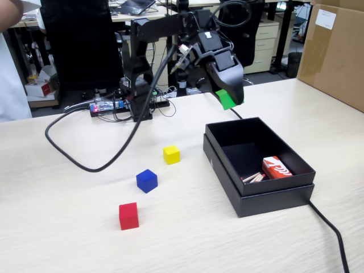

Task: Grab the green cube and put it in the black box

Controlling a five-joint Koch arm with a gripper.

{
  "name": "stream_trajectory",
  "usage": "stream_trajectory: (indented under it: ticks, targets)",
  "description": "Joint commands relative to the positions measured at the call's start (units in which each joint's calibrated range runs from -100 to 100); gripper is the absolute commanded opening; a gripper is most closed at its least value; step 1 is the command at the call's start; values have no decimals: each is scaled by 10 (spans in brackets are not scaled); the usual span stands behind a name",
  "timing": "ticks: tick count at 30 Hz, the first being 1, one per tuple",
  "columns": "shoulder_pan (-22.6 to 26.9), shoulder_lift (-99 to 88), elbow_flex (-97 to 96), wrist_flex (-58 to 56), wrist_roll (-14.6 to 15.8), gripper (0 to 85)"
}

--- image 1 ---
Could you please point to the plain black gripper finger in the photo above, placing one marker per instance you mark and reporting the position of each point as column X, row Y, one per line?
column 233, row 82

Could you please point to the green-padded black gripper finger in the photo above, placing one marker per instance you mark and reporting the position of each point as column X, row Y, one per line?
column 211, row 74

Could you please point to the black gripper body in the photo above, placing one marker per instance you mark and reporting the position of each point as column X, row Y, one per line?
column 210, row 42

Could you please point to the green cube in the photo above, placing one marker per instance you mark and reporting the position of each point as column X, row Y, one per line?
column 224, row 101

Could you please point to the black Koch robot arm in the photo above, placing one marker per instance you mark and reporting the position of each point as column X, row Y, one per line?
column 139, row 57

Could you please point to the person forearm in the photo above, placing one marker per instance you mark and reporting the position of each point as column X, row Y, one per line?
column 8, row 14

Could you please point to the yellow cube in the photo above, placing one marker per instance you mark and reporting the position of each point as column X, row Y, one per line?
column 171, row 155

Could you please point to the blue cube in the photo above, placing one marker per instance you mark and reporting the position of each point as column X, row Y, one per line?
column 146, row 182

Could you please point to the red cube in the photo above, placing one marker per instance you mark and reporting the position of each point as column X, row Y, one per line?
column 128, row 216

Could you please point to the black vertical pole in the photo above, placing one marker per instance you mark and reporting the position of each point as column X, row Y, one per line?
column 182, row 85

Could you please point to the black mesh office chair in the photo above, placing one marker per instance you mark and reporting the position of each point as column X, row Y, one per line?
column 250, row 37

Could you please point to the beige drawer cabinet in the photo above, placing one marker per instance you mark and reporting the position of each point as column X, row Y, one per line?
column 159, row 48
column 264, row 48

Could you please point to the beige office desk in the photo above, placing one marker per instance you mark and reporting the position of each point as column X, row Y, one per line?
column 159, row 14

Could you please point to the black trash bin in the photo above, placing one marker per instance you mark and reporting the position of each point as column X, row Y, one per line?
column 294, row 65

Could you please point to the black box tray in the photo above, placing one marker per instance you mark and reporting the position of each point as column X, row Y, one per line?
column 273, row 142

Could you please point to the black laptop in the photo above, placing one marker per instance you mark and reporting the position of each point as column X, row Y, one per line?
column 136, row 5

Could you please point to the wooden match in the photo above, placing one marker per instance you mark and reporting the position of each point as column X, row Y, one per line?
column 255, row 179
column 260, row 177
column 250, row 177

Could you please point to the orange matchbox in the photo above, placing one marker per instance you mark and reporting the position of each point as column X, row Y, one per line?
column 277, row 169

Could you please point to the large cardboard box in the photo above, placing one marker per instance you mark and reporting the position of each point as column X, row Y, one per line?
column 335, row 62

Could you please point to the white shipping label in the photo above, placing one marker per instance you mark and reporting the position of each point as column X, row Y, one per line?
column 326, row 18

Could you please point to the controller board with strip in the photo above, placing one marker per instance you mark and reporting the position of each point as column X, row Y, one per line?
column 99, row 108

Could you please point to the black open box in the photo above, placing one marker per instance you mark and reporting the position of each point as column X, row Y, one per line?
column 270, row 203

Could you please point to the black solid-back office chair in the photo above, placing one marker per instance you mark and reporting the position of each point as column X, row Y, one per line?
column 79, row 42

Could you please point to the small white red box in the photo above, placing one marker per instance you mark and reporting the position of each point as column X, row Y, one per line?
column 41, row 89

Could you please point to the person white shirt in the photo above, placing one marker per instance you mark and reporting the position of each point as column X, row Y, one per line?
column 11, row 85

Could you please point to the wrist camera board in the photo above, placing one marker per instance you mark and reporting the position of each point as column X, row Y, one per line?
column 183, row 57

